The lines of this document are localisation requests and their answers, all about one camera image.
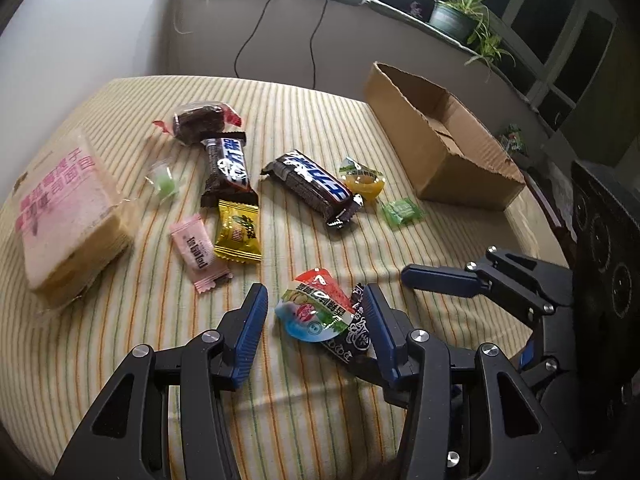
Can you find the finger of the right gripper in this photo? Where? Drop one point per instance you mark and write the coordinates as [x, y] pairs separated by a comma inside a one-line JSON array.
[[535, 370], [527, 288]]

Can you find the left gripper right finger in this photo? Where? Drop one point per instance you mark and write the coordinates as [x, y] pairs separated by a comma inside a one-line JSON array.
[[413, 361]]

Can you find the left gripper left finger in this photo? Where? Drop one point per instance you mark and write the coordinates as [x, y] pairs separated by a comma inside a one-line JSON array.
[[216, 361]]

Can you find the black patterned snack packet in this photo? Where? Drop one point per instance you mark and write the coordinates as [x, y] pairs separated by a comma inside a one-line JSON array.
[[354, 342]]

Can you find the red jelly cup snack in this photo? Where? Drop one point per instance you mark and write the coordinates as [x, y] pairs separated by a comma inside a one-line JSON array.
[[314, 308]]

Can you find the pink candy packet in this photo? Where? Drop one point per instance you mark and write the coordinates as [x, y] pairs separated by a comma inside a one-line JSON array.
[[196, 249]]

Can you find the yellow candy packet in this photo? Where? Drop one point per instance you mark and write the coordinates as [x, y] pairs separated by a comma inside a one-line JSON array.
[[237, 234]]

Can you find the snickers bar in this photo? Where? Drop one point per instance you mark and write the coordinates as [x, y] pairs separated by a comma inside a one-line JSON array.
[[317, 188], [227, 173]]

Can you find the yellow jelly cup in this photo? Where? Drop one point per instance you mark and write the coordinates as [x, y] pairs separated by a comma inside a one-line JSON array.
[[361, 179]]

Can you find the green clear candy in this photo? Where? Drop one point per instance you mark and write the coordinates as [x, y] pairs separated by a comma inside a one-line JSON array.
[[162, 181]]

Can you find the brownie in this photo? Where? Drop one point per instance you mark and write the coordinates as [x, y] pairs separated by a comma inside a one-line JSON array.
[[191, 123]]

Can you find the light green candy packet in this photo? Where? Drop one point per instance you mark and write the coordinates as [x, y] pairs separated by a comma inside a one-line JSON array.
[[400, 212]]

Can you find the open cardboard box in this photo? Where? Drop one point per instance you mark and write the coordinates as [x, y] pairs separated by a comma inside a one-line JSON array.
[[447, 153]]

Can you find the pink wrapped sandwich bread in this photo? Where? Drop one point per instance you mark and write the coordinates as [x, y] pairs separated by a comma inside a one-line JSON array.
[[71, 219]]

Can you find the potted spider plant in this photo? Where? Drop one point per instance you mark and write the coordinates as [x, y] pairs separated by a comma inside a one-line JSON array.
[[468, 22]]

